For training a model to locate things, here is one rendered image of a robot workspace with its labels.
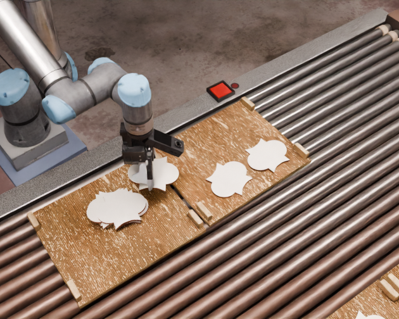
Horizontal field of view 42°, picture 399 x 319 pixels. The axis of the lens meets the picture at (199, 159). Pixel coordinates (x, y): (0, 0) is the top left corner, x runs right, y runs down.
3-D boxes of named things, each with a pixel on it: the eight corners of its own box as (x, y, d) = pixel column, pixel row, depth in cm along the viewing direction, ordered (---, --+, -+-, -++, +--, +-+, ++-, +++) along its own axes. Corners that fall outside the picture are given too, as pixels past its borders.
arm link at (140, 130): (153, 104, 135) (151, 127, 130) (154, 116, 138) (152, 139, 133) (124, 104, 135) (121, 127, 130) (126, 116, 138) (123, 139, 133)
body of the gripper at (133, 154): (126, 145, 147) (121, 116, 138) (157, 145, 147) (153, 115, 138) (124, 166, 143) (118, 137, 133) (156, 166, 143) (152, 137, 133)
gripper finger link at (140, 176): (133, 190, 148) (131, 160, 144) (154, 190, 148) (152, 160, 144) (132, 195, 145) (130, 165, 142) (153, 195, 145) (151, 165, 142)
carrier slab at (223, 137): (145, 155, 172) (145, 152, 171) (242, 102, 187) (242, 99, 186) (209, 228, 154) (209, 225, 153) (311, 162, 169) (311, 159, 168)
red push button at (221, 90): (209, 91, 192) (209, 88, 190) (222, 85, 194) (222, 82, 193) (218, 100, 188) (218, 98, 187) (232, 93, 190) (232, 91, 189)
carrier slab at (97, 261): (27, 218, 157) (26, 215, 156) (144, 157, 172) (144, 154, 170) (80, 309, 139) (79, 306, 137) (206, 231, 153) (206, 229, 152)
